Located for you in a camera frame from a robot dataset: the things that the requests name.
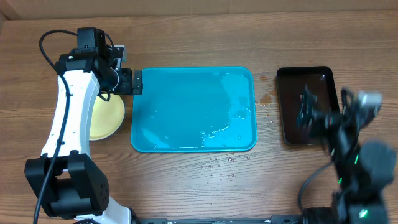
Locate teal plastic tray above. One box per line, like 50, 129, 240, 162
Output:
131, 67, 257, 153

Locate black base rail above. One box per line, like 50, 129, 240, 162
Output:
130, 215, 303, 224

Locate black rectangular tray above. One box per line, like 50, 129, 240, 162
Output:
276, 66, 340, 145

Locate yellow-green plate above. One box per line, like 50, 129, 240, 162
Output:
90, 95, 125, 141

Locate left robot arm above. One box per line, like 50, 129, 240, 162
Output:
24, 27, 143, 223

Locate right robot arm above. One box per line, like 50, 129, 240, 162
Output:
297, 88, 397, 224

